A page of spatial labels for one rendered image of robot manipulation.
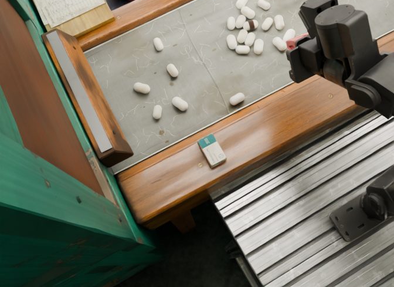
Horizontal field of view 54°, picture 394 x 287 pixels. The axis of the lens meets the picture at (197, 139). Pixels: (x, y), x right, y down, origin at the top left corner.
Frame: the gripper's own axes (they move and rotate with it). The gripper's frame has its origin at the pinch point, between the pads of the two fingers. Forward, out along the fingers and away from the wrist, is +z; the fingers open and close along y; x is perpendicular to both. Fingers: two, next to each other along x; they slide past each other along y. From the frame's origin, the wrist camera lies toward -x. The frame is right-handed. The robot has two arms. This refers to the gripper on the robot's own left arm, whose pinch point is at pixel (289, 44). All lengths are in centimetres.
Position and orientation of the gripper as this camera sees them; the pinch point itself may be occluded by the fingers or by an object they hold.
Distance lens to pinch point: 80.5
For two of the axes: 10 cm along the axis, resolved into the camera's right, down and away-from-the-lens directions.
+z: -3.4, -4.3, 8.4
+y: -8.8, 4.6, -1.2
